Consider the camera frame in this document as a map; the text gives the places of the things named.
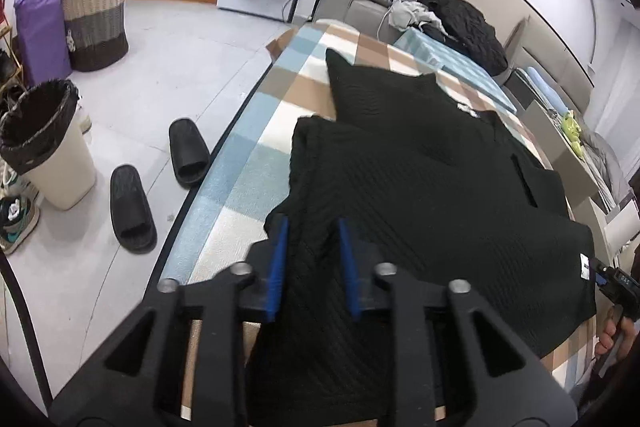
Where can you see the black quilted jacket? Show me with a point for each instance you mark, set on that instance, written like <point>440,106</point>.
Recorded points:
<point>470,34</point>

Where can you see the black slipper near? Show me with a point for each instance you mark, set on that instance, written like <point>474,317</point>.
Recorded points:
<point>131,214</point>

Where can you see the white sneaker on floor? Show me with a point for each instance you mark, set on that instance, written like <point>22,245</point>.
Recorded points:
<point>19,216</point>

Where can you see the black textured knit sweater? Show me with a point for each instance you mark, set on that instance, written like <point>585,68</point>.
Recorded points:
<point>444,194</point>

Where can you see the black slipper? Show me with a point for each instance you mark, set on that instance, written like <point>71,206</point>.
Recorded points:
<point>131,214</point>
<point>188,151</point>

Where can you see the woven two-tone laundry basket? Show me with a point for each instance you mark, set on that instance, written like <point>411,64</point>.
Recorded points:
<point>95,33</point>

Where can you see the person's right hand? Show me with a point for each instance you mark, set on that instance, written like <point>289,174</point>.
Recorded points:
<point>606,337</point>

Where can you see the yellow-green toy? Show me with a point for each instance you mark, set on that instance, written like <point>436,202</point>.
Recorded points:
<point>572,132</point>

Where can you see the black slipper far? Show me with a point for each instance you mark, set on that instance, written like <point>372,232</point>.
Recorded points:
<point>188,151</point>

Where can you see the teal checkered cloth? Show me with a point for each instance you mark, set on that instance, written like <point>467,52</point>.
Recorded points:
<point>442,57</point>

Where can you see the white bin with black liner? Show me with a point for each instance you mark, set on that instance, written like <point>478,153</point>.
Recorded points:
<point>41,141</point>

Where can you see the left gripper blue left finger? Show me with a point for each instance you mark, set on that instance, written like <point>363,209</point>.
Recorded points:
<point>279,246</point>

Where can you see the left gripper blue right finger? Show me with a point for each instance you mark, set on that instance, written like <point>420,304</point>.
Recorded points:
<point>349,268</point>

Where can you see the purple bag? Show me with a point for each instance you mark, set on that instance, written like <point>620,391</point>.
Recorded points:
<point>41,37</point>

